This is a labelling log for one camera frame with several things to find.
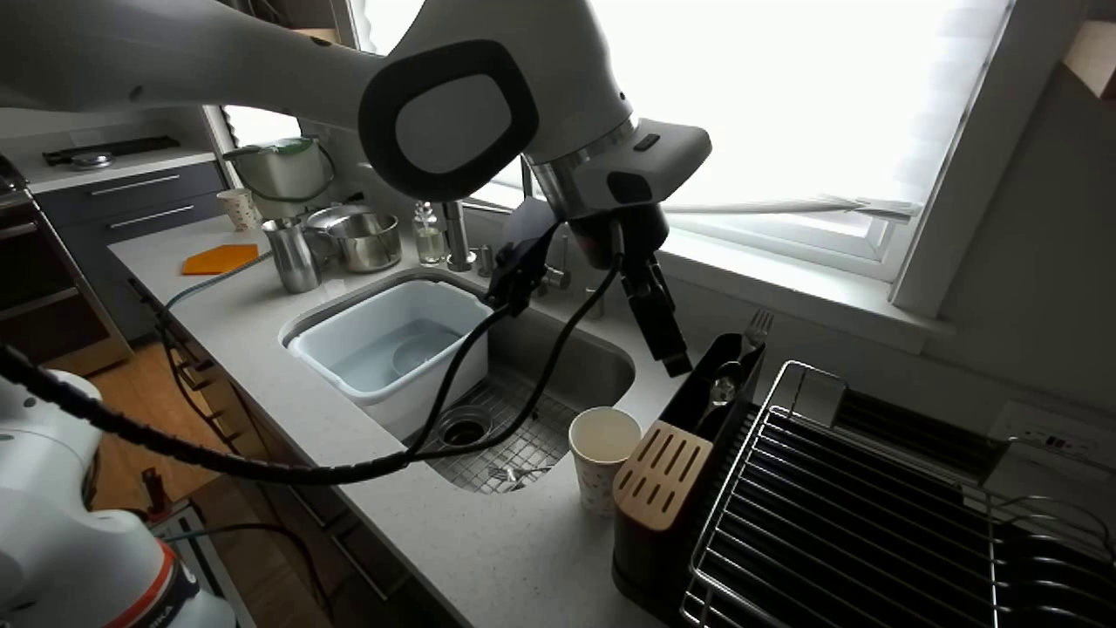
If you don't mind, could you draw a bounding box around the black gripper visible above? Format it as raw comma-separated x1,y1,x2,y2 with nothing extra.
572,202,699,382

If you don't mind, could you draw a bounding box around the dark metal spoon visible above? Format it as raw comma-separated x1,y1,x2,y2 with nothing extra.
703,356,748,413

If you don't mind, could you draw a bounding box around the white paper cup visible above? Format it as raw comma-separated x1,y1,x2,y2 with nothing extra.
565,406,644,521

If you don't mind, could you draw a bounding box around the grey undermount kitchen sink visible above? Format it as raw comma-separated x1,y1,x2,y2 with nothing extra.
278,263,643,498

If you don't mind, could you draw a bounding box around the metal sink bottom grid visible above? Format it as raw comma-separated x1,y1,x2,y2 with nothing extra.
400,377,598,496

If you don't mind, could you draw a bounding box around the slotted wooden knife block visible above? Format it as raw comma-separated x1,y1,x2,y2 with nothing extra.
612,420,717,538

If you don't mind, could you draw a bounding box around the chrome spring kitchen faucet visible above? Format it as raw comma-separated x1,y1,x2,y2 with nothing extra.
438,197,483,271

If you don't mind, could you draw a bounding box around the clear glass bottle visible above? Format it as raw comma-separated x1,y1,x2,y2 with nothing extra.
407,197,452,271

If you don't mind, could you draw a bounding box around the white plastic wash basin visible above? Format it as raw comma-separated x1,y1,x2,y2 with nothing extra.
284,276,499,445

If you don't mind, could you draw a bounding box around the stainless steel pot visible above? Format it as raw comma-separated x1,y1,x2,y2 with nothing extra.
302,202,407,278

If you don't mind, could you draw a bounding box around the stainless steel tumbler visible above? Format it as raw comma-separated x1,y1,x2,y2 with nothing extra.
263,217,326,296

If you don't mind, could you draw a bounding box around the large pale storage jar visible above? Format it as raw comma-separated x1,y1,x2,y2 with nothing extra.
231,132,338,223

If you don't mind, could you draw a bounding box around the small white bottle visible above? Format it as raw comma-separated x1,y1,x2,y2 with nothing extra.
218,184,266,237

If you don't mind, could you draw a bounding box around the orange sponge cloth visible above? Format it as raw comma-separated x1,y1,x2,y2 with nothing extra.
179,237,266,283

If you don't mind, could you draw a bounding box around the grey drawer cabinet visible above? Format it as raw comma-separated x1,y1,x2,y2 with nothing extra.
30,159,233,283

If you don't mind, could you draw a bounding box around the grey window rail bar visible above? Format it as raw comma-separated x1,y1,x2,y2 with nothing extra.
665,192,925,228

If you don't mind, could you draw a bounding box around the wire dish drying rack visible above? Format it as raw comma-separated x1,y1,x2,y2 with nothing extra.
674,356,1116,628

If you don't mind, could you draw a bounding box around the thin black counter cable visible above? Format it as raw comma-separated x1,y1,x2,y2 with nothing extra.
158,270,291,323

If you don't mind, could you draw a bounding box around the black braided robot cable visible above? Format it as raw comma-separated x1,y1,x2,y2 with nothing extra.
0,263,623,488

